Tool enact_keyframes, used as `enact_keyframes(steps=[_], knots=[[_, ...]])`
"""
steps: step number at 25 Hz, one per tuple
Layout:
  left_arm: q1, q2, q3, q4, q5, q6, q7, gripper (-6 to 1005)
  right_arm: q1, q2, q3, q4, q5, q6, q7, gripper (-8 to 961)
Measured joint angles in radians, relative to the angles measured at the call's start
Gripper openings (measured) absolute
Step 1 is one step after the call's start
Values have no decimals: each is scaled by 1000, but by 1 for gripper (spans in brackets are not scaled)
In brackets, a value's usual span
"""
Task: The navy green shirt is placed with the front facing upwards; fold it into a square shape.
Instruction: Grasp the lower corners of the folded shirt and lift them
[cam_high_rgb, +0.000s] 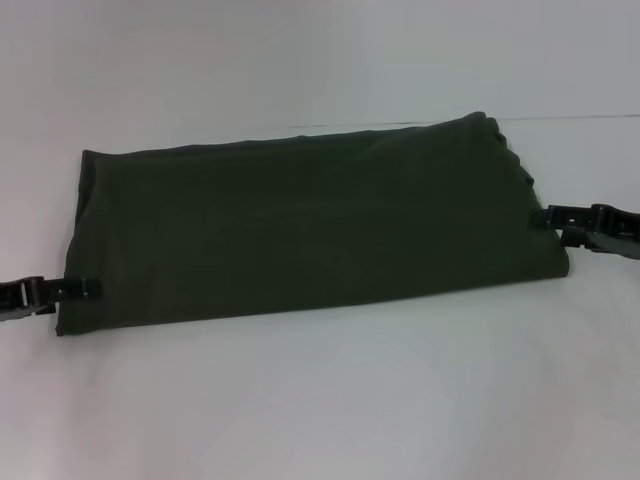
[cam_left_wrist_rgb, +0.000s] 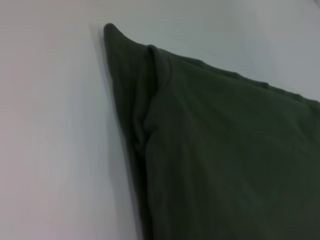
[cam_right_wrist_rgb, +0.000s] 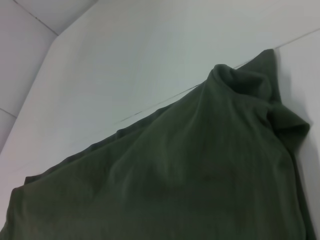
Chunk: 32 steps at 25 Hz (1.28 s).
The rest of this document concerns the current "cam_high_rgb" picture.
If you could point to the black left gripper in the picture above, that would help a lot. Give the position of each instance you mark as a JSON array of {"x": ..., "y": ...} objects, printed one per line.
[{"x": 20, "y": 300}]

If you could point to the dark green FREE shirt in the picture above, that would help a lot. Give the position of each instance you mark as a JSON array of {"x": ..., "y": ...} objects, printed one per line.
[{"x": 310, "y": 225}]

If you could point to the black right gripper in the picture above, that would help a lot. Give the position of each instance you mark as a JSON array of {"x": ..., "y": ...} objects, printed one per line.
[{"x": 617, "y": 227}]

